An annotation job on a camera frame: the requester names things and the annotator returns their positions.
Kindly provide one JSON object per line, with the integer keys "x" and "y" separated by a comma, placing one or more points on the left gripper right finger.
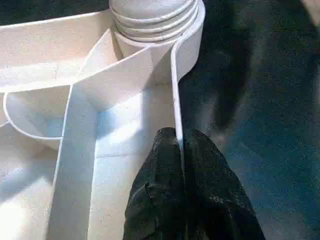
{"x": 215, "y": 200}

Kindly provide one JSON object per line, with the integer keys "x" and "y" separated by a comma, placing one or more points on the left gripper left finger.
{"x": 157, "y": 195}

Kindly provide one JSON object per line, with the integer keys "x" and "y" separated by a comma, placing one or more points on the white plastic table top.
{"x": 75, "y": 112}

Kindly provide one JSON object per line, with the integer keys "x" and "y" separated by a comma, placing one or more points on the white plastic table leg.
{"x": 150, "y": 15}

